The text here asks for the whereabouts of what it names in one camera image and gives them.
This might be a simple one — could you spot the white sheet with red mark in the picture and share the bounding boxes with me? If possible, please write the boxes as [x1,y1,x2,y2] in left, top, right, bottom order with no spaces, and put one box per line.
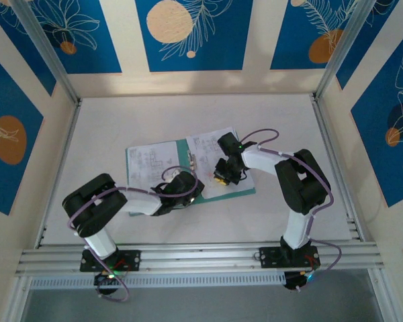
[186,126,256,199]

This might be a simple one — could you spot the green paper folder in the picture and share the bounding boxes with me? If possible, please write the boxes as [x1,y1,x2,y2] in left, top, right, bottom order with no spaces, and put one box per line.
[126,136,257,217]

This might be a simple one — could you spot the white floor plan sheet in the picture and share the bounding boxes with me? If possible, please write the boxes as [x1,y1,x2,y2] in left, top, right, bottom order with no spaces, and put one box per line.
[125,140,179,189]

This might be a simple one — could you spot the aluminium frame cross rail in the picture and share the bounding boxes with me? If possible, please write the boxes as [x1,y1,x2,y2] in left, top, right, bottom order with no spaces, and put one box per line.
[15,241,386,278]

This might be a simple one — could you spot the white slotted cable duct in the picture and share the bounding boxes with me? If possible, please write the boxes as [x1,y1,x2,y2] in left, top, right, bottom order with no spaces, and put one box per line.
[29,272,287,290]

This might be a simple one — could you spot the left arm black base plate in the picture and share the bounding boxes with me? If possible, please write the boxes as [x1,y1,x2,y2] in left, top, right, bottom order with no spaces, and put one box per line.
[79,250,142,272]

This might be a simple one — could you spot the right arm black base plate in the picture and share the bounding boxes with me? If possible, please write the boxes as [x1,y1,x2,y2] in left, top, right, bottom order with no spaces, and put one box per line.
[259,246,322,269]

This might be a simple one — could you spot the aluminium table side rail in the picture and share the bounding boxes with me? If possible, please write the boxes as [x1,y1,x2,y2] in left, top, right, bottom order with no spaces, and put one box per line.
[309,94,366,243]
[35,99,83,249]

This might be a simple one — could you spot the aluminium frame post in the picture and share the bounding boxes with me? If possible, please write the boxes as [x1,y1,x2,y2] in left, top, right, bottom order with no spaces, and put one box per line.
[11,0,81,105]
[314,0,389,101]

